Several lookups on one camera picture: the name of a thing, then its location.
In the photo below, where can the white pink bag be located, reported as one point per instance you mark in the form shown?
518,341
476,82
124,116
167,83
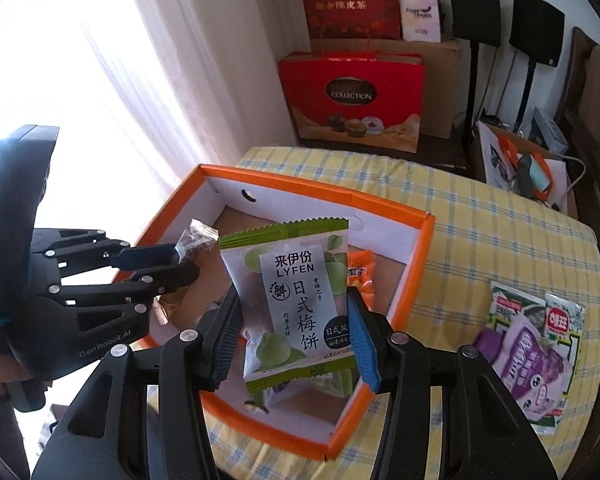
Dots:
420,12

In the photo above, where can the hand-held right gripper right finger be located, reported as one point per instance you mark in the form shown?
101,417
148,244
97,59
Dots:
362,345

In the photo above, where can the brown candy packet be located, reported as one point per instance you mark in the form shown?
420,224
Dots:
197,240

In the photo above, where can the red label seaweed packet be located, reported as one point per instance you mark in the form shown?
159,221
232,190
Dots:
565,317

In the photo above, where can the green plum snack packet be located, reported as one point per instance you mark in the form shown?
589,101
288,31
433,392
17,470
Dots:
325,385
290,300

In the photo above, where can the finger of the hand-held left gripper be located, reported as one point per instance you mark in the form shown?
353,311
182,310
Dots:
172,279
145,256

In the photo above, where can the red Collection gift bag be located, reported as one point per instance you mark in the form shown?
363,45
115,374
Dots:
350,95

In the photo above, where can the white sheer curtain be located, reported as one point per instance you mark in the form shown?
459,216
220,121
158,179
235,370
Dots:
205,60

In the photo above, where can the yellow checked tablecloth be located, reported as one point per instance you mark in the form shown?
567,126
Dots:
480,230

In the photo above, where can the blue grey box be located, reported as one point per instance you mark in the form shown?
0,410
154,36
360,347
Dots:
550,130

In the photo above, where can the green seaweed packet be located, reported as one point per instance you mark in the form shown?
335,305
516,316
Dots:
575,375
515,305

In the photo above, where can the orange cardboard box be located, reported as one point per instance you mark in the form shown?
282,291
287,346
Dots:
395,270

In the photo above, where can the orange snack packet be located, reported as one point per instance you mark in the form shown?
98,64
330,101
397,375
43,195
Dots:
362,272

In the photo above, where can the black speaker on stand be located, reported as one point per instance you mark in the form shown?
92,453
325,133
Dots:
537,27
472,0

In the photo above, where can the gold candy packet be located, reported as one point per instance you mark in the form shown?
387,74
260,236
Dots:
170,310

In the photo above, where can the brown cardboard box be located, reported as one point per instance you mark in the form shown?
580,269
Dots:
440,90

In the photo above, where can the wooden sofa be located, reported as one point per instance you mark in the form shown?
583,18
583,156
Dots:
597,100

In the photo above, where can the purple snack packet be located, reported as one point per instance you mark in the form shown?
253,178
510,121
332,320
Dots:
525,365

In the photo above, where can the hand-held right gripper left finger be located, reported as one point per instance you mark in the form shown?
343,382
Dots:
220,340

